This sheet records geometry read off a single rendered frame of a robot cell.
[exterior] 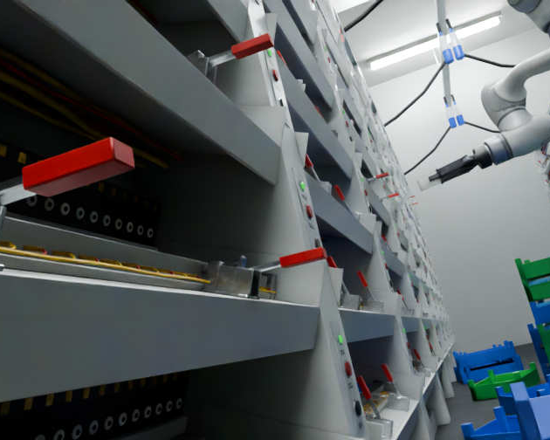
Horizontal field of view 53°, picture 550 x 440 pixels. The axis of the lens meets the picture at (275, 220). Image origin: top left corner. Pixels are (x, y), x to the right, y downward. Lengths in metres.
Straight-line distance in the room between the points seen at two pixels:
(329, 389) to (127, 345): 0.36
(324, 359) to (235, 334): 0.23
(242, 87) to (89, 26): 0.37
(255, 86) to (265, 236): 0.19
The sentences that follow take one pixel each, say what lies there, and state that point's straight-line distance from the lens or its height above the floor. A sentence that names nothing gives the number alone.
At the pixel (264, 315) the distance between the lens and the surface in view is 0.44.
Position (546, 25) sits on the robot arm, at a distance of 1.45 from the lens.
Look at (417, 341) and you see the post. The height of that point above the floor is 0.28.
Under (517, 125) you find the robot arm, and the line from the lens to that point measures 1.90.
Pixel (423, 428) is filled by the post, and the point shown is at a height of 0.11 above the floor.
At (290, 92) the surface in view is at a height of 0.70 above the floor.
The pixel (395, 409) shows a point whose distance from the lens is 1.14.
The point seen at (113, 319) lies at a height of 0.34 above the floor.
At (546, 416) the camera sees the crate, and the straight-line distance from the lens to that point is 0.84.
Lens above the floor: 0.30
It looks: 14 degrees up
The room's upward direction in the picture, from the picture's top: 13 degrees counter-clockwise
